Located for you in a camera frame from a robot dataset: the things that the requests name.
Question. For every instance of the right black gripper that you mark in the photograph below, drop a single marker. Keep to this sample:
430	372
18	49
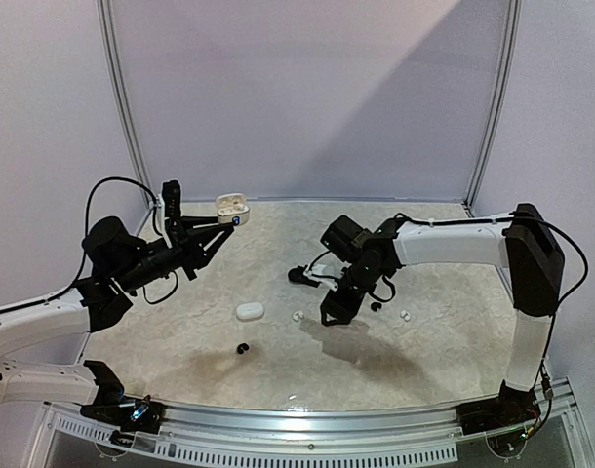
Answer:
340	296

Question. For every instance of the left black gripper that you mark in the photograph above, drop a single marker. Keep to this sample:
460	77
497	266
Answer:
188	244

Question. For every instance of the white charging case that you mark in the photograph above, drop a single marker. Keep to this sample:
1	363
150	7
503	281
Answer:
232	209
249	311

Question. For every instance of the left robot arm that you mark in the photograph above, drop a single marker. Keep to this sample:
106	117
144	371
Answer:
122	264

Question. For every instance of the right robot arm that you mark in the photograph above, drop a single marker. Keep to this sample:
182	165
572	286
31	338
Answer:
521	242

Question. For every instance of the black charging case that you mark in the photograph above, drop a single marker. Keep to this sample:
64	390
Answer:
295	275

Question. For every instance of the white closed charging case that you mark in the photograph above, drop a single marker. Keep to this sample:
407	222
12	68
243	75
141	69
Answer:
249	311

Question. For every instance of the white earbud centre left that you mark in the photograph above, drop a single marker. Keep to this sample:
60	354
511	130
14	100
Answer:
296	316

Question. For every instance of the white earbud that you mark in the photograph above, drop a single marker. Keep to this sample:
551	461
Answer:
405	315
296	316

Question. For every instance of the white earbud far right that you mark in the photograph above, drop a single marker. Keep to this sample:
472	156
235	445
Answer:
405	315

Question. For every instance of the black earbud near front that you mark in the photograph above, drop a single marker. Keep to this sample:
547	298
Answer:
242	348

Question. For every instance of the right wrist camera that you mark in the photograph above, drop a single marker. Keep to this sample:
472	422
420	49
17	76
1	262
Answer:
314	276

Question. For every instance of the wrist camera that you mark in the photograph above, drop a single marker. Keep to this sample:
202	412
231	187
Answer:
314	276
168	208

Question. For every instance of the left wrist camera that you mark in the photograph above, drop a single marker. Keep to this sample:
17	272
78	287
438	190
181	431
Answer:
168	208

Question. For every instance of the aluminium front rail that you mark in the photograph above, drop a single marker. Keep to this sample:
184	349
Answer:
194	436

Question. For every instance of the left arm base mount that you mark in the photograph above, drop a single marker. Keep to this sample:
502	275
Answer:
129	414

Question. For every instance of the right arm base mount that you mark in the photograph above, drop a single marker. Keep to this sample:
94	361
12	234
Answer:
508	408

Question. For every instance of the left aluminium frame post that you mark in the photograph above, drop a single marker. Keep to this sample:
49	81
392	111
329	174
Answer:
119	89

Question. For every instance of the aluminium frame post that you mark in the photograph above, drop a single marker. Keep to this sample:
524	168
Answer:
119	89
503	70

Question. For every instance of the right aluminium frame post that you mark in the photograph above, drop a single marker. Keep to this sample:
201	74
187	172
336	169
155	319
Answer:
503	70

